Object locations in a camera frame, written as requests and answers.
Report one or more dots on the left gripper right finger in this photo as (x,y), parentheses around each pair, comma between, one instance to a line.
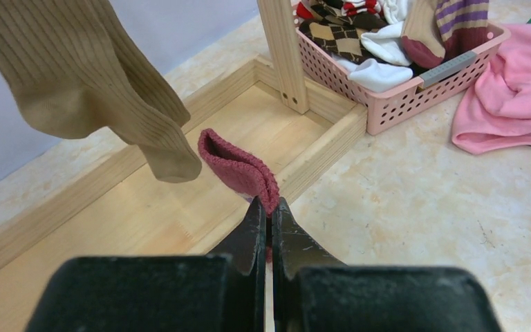
(315,291)

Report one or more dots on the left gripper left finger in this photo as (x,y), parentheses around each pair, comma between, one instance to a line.
(222,290)

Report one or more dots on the purple striped sock maroon cuff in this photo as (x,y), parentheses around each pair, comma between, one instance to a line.
(239,170)

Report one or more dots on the wooden clothes rack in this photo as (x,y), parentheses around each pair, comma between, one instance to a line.
(99,197)

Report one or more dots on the pink plastic basket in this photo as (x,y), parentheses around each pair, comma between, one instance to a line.
(426,88)

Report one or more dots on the brown argyle sock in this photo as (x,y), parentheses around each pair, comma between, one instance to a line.
(340,35)

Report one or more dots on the pink cloth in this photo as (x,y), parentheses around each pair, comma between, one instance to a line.
(495,112)

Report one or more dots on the red white striped sock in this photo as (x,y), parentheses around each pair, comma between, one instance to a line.
(348,7)

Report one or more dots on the purple striped tan sock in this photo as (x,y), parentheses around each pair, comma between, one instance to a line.
(435,31)

